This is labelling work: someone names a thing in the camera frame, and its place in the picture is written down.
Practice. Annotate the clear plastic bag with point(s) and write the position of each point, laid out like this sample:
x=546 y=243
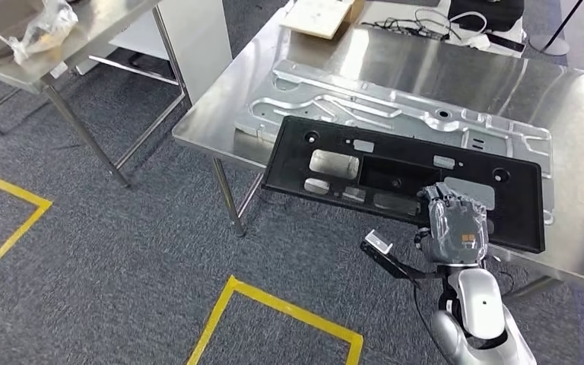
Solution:
x=45 y=30

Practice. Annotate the black camera bracket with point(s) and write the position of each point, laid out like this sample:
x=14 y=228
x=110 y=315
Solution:
x=398 y=267

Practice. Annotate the brown cardboard box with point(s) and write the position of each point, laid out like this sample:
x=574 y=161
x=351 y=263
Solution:
x=356 y=10

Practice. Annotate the white desk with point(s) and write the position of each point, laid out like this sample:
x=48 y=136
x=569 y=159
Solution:
x=387 y=10

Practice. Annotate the white table label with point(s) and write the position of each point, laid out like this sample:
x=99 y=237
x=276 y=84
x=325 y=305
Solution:
x=58 y=69

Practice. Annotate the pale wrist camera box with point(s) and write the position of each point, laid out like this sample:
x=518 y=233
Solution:
x=378 y=243

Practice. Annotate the steel side table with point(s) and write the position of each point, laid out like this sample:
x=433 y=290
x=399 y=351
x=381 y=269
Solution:
x=95 y=20

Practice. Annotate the black plastic plate frame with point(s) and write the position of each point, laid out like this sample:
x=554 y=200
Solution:
x=292 y=171

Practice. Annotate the black carry bag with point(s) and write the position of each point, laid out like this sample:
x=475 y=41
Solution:
x=486 y=12

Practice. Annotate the grey stanchion base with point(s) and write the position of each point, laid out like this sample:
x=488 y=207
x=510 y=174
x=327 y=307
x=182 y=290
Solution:
x=549 y=45

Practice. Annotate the stamped aluminium panel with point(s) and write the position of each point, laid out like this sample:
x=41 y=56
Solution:
x=322 y=95

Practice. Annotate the black flat phone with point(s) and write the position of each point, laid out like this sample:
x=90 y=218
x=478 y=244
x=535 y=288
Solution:
x=506 y=43

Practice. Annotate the stainless steel workbench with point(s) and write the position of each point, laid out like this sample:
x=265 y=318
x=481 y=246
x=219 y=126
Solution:
x=398 y=65

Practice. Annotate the black stanchion pole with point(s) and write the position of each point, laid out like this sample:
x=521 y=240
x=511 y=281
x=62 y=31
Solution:
x=566 y=20

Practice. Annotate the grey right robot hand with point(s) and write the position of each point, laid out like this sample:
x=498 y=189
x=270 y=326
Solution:
x=455 y=232

